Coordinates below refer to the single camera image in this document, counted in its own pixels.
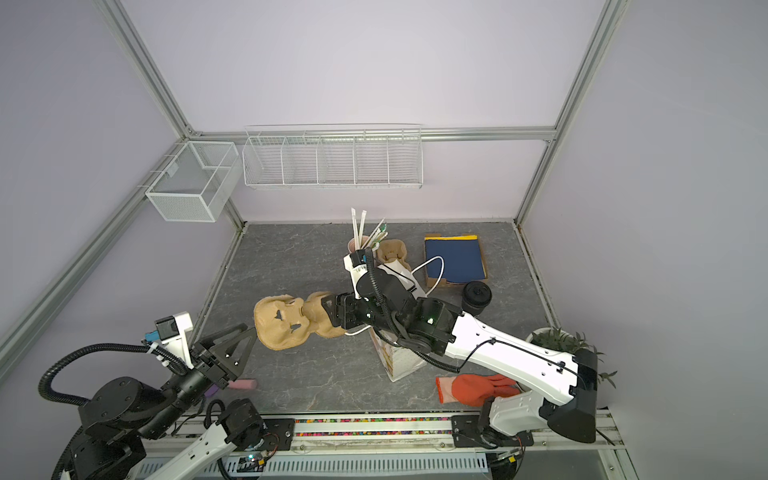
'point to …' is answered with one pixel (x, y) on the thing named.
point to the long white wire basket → (333, 156)
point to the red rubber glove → (475, 390)
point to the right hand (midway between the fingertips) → (331, 302)
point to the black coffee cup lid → (477, 294)
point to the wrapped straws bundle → (373, 238)
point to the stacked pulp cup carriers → (389, 250)
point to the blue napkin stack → (461, 254)
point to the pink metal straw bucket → (352, 243)
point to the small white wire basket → (196, 184)
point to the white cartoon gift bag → (395, 359)
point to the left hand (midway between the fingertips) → (253, 335)
